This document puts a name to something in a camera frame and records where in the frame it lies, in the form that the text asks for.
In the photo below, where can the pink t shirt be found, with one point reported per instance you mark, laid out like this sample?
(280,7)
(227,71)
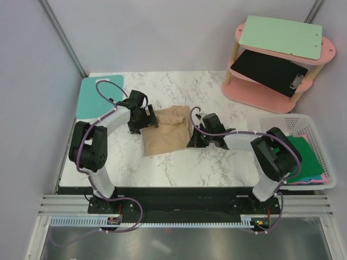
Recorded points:
(322,177)

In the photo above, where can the white plastic basket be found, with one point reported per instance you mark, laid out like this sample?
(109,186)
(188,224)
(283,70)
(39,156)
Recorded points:
(296,125)

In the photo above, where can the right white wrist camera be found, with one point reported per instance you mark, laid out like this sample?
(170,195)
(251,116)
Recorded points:
(199,117)

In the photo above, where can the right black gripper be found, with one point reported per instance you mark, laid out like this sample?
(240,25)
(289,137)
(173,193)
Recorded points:
(194,142)

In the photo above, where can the black clipboard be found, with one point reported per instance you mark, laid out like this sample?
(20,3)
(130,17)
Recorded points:
(278,74)

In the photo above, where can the teal cutting board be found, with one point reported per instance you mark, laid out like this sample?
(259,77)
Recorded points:
(90,104)

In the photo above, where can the white cable duct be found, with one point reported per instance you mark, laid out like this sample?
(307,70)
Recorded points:
(108,222)

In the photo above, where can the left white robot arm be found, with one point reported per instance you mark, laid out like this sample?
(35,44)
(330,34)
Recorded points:
(89,144)

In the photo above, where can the beige t shirt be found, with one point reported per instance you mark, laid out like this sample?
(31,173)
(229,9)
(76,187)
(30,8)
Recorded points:
(173,133)

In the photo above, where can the green t shirt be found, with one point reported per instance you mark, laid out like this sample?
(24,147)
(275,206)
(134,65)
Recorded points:
(306,159)

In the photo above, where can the pink two-tier shelf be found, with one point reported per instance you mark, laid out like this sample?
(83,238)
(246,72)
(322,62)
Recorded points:
(244,90)

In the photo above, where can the mint green board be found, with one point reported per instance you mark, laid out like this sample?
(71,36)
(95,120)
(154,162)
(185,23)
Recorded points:
(283,36)

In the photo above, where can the blue t shirt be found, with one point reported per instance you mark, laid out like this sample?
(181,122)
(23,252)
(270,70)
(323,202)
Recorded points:
(319,179)

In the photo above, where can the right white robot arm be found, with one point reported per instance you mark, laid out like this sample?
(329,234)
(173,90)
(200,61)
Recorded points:
(276,156)

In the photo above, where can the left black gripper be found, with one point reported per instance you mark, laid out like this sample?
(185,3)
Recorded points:
(149,120)

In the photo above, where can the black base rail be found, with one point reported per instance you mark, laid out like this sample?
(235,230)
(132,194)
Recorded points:
(186,204)

